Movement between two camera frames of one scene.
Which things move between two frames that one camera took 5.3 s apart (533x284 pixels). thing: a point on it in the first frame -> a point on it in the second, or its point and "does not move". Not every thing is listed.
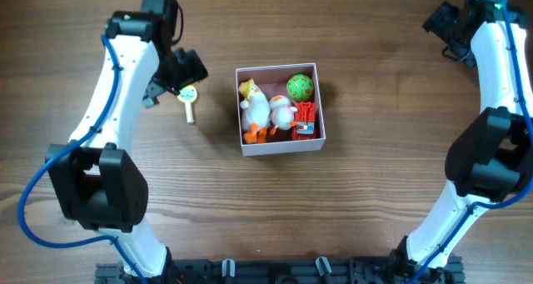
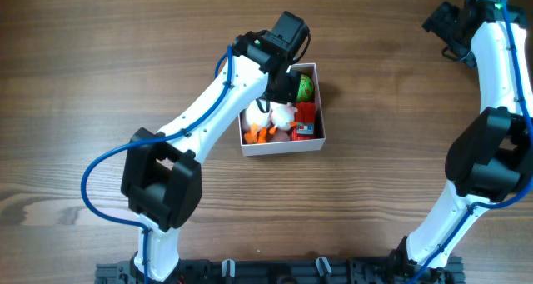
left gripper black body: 165,89 -> 285,88
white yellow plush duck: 256,113 does not move
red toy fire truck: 304,123 does not move
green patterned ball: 300,87 does not move
